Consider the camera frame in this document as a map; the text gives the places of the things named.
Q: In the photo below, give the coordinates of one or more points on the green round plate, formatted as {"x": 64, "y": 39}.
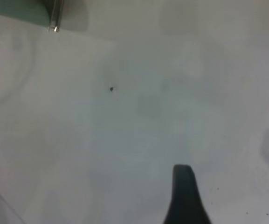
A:
{"x": 20, "y": 11}

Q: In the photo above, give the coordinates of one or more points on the small dark crumb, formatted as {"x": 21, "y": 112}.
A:
{"x": 111, "y": 88}

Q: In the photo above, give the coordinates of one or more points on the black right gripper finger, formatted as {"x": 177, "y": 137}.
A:
{"x": 185, "y": 198}

